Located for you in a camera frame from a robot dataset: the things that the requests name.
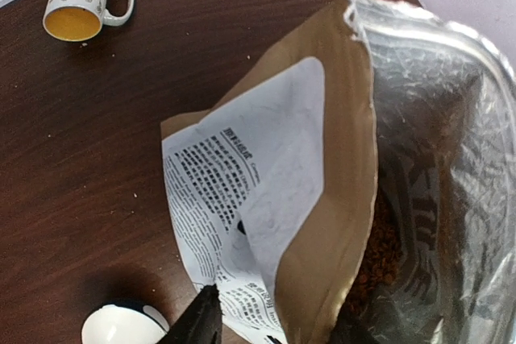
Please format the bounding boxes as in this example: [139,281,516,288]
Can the dog food bag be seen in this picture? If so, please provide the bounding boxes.
[161,0,515,343]

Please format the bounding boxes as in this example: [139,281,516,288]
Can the brown dog food kibble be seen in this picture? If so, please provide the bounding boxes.
[344,189,402,316]

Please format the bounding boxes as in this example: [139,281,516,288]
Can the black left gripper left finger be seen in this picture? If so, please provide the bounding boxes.
[160,284,223,344]

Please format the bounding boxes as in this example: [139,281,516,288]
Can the white ceramic bowl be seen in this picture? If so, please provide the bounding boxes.
[81,300,170,344]

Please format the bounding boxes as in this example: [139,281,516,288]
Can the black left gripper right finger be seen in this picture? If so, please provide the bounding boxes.
[328,307,378,344]

